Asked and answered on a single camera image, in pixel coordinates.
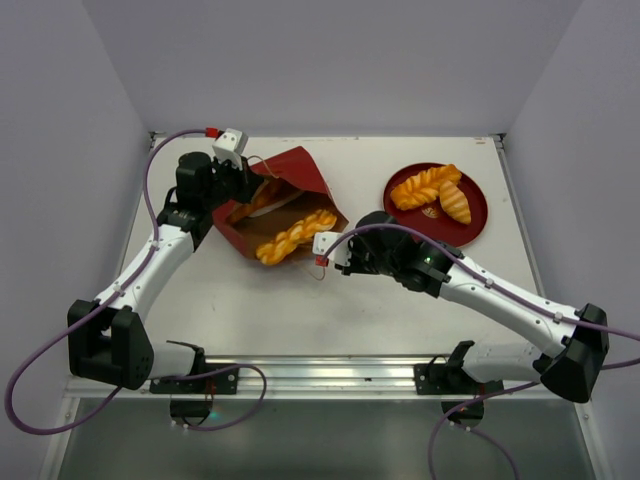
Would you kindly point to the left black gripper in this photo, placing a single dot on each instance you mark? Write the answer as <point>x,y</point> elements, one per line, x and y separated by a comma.
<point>248,180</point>

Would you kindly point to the red brown paper bag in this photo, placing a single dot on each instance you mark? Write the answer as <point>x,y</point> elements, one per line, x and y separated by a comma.
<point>305,191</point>

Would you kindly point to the striped orange fake croissant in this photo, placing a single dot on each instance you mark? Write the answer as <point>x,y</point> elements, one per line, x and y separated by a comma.
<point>454,203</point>

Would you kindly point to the twisted orange fake bread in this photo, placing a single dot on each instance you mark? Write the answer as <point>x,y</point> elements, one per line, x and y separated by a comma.
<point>423,187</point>

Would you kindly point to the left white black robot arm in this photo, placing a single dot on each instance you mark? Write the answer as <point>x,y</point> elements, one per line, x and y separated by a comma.
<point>108,342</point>

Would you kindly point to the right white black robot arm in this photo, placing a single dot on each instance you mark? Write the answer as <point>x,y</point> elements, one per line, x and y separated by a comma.
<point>563,347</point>

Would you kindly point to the fake baguette bread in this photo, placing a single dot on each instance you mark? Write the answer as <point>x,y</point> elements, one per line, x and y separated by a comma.
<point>266,195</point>

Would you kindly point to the long braided fake bread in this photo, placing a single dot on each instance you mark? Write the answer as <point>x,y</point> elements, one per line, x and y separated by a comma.
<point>301,232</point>

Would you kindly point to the red round plate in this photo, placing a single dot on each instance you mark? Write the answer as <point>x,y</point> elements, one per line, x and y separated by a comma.
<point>430,219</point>

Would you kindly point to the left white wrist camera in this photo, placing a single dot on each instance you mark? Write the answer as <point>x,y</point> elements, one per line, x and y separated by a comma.
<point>229,147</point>

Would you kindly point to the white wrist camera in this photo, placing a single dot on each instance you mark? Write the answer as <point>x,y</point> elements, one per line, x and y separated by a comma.
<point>328,249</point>
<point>229,147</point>

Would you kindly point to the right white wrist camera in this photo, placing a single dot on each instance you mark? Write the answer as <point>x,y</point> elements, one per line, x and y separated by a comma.
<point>328,249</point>

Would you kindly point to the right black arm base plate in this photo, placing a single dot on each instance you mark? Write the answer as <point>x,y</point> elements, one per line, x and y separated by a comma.
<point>445,376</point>

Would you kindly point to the aluminium mounting rail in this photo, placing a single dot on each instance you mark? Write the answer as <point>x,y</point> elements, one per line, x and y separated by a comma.
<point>318,378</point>

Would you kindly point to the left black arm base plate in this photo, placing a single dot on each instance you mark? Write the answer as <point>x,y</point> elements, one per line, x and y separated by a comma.
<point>195,377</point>

